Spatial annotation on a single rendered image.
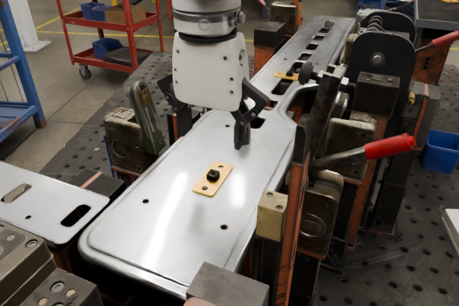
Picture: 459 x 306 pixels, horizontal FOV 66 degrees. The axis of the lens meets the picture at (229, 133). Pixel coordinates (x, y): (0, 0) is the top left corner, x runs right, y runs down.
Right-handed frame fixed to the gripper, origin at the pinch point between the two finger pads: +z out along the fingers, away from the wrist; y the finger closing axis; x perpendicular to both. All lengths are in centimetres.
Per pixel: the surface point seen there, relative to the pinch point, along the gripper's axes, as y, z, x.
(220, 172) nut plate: -0.3, 8.5, -1.6
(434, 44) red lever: -31, -3, -47
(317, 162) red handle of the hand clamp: -16.0, 0.5, 0.4
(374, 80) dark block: -20.8, -2.7, -22.9
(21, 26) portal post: 361, 81, -238
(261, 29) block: 19, 6, -77
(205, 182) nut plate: 0.7, 8.5, 1.8
